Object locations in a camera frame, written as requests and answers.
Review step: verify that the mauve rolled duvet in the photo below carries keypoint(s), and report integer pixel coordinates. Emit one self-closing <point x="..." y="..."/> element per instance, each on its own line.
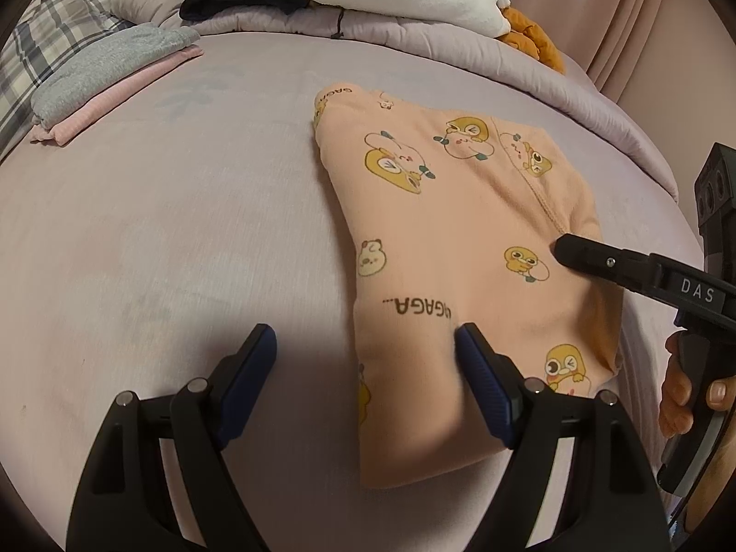
<point x="402" y="34"/>

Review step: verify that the folded pink garment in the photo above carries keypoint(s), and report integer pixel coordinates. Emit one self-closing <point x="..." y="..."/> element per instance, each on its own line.
<point x="103" y="103"/>

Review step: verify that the orange plush goose feet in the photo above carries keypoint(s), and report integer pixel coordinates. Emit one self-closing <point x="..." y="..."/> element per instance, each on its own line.
<point x="530" y="39"/>

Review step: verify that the mauve bed sheet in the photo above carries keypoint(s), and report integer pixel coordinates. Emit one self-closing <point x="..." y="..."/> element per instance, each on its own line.
<point x="138" y="255"/>

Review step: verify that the pink curtain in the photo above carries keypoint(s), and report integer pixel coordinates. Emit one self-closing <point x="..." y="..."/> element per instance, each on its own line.
<point x="670" y="64"/>

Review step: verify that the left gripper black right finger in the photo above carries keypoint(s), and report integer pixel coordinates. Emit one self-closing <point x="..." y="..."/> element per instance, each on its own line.
<point x="529" y="419"/>

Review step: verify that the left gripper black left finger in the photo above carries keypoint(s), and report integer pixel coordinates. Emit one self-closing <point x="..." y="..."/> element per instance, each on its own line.
<point x="206" y="415"/>

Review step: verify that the plaid grey blanket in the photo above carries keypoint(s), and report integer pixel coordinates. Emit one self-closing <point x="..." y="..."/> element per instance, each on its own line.
<point x="49" y="33"/>

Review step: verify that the folded grey garment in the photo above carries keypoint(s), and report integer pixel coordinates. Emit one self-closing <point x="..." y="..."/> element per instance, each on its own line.
<point x="102" y="64"/>

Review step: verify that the peach cartoon print baby garment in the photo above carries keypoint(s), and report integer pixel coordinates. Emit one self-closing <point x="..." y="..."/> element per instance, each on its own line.
<point x="453" y="216"/>

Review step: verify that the person's right hand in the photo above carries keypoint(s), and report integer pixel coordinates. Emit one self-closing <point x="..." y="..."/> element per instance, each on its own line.
<point x="675" y="416"/>

